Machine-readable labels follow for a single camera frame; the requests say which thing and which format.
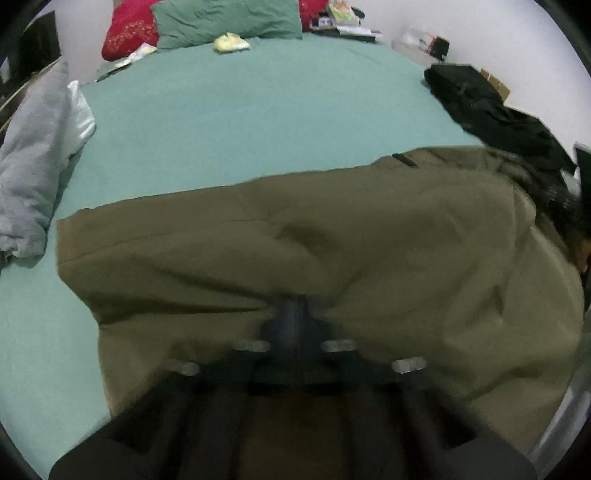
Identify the cardboard box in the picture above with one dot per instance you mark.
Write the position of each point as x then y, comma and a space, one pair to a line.
496, 83

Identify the black speaker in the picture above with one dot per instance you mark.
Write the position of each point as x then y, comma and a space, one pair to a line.
440, 47

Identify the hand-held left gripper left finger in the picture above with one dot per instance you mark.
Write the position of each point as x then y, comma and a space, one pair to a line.
217, 383

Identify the bed with green sheet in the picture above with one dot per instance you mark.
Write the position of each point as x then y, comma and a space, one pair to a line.
231, 115

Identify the white nightstand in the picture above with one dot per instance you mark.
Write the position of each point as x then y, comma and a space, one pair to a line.
411, 51

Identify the black garment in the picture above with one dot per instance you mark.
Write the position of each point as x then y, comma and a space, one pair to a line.
498, 115

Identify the white satin cloth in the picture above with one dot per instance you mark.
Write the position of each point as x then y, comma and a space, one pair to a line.
82, 117

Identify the white paper sheet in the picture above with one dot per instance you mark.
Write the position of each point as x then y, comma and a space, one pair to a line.
136, 55

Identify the white box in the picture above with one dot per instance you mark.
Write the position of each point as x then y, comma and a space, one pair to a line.
413, 38

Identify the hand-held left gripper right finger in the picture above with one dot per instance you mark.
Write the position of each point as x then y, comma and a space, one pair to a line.
369, 383

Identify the pile of papers and books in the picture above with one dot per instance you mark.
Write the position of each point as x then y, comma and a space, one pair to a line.
351, 31

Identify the green snack box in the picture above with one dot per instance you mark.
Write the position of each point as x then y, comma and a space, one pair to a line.
342, 13

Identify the beige computer desk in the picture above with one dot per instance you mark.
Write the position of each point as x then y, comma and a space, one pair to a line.
23, 92

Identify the black computer tower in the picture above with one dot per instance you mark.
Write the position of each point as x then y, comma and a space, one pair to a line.
40, 41

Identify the grey crumpled clothing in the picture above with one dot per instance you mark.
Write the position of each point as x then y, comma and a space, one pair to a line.
32, 161

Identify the small yellow cloth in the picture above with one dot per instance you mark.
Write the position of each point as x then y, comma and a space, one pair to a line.
231, 43

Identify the olive green hooded jacket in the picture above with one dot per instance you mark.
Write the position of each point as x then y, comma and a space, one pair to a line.
369, 240

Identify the green pillow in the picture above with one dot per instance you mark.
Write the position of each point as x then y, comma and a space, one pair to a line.
226, 21

